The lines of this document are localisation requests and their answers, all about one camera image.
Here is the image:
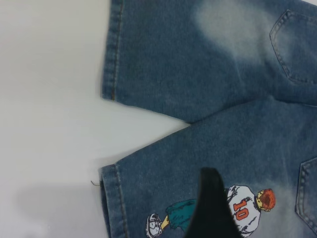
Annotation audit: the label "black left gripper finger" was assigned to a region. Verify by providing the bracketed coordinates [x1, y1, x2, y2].
[185, 167, 246, 238]

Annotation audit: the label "blue denim shorts with print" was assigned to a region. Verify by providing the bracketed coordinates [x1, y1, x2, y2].
[98, 0, 317, 238]

